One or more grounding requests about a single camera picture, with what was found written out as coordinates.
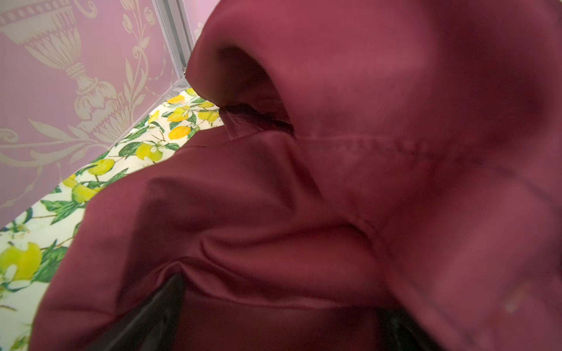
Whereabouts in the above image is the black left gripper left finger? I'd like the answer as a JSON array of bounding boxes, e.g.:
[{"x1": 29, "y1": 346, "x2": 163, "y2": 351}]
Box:
[{"x1": 87, "y1": 273, "x2": 185, "y2": 351}]

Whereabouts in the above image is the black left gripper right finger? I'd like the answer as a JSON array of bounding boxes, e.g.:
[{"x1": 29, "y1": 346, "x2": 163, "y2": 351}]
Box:
[{"x1": 379, "y1": 309, "x2": 443, "y2": 351}]

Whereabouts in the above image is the maroon shirt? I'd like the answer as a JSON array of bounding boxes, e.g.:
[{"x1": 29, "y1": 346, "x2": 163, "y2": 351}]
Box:
[{"x1": 29, "y1": 1, "x2": 561, "y2": 350}]

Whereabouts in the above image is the lemon print cloth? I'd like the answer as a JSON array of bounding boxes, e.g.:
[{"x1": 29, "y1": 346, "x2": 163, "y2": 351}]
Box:
[{"x1": 1, "y1": 89, "x2": 222, "y2": 350}]

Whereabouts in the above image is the left corner aluminium post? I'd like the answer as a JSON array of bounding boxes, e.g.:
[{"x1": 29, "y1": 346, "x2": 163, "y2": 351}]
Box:
[{"x1": 153, "y1": 0, "x2": 194, "y2": 80}]

